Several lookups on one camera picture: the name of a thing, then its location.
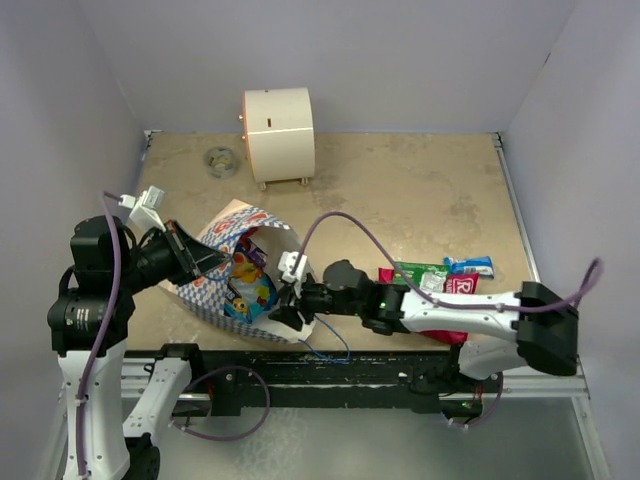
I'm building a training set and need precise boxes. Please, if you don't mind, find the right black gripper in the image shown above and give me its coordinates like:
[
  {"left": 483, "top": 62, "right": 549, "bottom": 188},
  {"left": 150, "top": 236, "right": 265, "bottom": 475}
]
[{"left": 269, "top": 270, "right": 364, "bottom": 330}]

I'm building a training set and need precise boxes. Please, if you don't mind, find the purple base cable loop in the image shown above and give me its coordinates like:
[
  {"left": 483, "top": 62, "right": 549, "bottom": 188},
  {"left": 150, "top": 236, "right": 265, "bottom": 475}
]
[{"left": 167, "top": 365, "right": 272, "bottom": 442}]

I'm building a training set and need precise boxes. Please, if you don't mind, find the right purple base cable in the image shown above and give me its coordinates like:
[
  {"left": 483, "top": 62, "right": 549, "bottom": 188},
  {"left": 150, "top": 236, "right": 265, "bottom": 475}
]
[{"left": 447, "top": 372, "right": 504, "bottom": 431}]

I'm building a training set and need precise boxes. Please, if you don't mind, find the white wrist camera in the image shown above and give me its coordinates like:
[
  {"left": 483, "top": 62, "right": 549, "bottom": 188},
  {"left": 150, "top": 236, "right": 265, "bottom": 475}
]
[
  {"left": 278, "top": 251, "right": 312, "bottom": 297},
  {"left": 118, "top": 186, "right": 165, "bottom": 232}
]

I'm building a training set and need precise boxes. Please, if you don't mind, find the red chips bag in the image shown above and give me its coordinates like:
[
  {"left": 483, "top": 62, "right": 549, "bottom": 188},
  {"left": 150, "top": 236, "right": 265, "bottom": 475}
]
[{"left": 421, "top": 273, "right": 479, "bottom": 345}]

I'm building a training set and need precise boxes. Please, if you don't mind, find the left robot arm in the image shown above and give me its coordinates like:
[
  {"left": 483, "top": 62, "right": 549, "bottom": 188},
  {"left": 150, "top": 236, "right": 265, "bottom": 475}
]
[{"left": 47, "top": 214, "right": 231, "bottom": 479}]

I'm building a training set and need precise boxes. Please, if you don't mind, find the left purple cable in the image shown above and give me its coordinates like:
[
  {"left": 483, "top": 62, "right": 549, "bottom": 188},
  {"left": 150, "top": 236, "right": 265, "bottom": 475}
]
[{"left": 74, "top": 190, "right": 124, "bottom": 480}]

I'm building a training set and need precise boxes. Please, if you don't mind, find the blue snack bar wrapper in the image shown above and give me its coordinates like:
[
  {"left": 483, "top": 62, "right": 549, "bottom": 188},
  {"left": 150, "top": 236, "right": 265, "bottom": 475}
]
[{"left": 443, "top": 256, "right": 495, "bottom": 279}]

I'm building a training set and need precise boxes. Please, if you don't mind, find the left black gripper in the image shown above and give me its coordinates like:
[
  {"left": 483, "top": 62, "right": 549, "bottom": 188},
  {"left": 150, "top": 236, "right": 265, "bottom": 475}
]
[{"left": 114, "top": 218, "right": 231, "bottom": 293}]

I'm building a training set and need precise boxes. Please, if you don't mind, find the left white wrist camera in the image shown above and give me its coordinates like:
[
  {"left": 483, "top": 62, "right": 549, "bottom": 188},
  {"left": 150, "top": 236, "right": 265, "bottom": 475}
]
[{"left": 118, "top": 186, "right": 165, "bottom": 232}]

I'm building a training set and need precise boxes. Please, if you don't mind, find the white cylindrical box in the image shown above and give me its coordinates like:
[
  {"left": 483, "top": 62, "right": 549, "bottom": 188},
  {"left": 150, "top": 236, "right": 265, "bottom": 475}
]
[{"left": 239, "top": 88, "right": 316, "bottom": 190}]

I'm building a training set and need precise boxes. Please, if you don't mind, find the blue gummy candy bag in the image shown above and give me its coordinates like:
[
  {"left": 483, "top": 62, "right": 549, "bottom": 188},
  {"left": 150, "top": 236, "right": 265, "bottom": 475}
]
[{"left": 224, "top": 264, "right": 277, "bottom": 324}]

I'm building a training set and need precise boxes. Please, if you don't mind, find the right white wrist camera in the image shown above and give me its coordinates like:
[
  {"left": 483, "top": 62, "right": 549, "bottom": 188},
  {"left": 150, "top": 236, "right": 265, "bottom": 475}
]
[{"left": 278, "top": 251, "right": 312, "bottom": 297}]

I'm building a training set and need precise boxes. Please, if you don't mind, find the green snack bag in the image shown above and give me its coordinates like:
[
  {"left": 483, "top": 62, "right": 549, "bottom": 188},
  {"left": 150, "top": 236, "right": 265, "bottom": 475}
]
[{"left": 397, "top": 262, "right": 449, "bottom": 293}]

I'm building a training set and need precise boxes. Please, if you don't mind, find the clear tape roll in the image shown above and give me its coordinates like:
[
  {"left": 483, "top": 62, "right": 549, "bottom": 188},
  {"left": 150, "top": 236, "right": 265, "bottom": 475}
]
[{"left": 203, "top": 146, "right": 239, "bottom": 180}]

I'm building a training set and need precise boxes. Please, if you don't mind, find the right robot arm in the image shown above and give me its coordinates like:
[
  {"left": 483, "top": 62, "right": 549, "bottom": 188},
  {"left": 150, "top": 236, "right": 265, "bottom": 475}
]
[{"left": 268, "top": 253, "right": 579, "bottom": 391}]

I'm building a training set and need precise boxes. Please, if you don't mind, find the blue checkered paper bag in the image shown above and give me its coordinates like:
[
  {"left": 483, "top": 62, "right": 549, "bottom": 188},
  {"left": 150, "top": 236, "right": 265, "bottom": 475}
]
[{"left": 160, "top": 200, "right": 325, "bottom": 345}]

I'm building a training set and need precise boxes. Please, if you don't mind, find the purple snack packet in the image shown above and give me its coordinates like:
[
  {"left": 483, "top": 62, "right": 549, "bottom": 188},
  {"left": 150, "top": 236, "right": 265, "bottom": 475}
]
[{"left": 239, "top": 239, "right": 268, "bottom": 269}]

